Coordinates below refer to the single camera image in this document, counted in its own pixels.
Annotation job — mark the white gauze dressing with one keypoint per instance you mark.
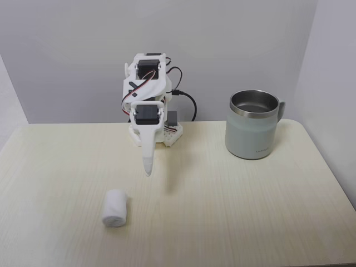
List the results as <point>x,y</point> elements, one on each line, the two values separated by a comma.
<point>114,208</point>

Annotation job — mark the grey table clamp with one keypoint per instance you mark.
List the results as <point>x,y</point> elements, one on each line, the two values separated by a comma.
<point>173,118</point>

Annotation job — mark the pale green steel mug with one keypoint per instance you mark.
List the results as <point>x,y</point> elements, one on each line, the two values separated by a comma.
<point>250,128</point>

